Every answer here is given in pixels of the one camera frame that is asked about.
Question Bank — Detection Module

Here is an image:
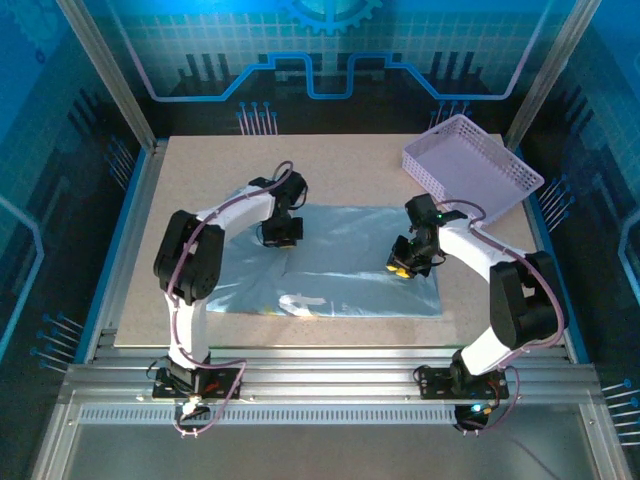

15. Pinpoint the light blue t-shirt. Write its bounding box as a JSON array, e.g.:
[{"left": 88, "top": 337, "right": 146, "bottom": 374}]
[{"left": 205, "top": 202, "right": 444, "bottom": 319}]

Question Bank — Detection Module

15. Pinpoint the lavender plastic basket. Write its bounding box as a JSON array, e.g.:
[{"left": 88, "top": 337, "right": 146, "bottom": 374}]
[{"left": 402, "top": 113, "right": 545, "bottom": 229}]

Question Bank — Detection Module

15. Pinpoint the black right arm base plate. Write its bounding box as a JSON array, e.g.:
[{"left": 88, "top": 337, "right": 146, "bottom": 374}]
[{"left": 413, "top": 364, "right": 510, "bottom": 401}]

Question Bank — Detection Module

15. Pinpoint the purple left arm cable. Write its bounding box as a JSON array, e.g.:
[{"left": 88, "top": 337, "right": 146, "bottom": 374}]
[{"left": 164, "top": 159, "right": 297, "bottom": 440}]

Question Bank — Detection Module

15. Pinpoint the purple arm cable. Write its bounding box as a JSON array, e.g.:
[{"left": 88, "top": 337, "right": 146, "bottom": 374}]
[
  {"left": 438, "top": 198, "right": 570, "bottom": 437},
  {"left": 164, "top": 159, "right": 297, "bottom": 440}
]

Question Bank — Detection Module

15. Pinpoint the aluminium frame rail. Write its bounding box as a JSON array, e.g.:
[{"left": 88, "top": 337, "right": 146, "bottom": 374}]
[{"left": 58, "top": 347, "right": 601, "bottom": 407}]

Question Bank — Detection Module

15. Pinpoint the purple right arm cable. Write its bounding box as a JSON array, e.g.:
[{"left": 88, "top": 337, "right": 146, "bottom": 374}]
[{"left": 438, "top": 198, "right": 570, "bottom": 437}]

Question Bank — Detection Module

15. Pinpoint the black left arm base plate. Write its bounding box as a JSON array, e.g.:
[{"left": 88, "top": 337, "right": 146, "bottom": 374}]
[{"left": 151, "top": 367, "right": 242, "bottom": 401}]

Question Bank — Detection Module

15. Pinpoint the slotted grey cable duct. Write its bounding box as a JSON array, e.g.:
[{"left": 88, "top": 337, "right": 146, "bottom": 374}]
[{"left": 77, "top": 405, "right": 596, "bottom": 426}]

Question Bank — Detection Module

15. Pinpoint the aluminium frame post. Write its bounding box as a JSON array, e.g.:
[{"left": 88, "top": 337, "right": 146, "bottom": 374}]
[
  {"left": 503, "top": 0, "right": 604, "bottom": 147},
  {"left": 55, "top": 0, "right": 162, "bottom": 152}
]

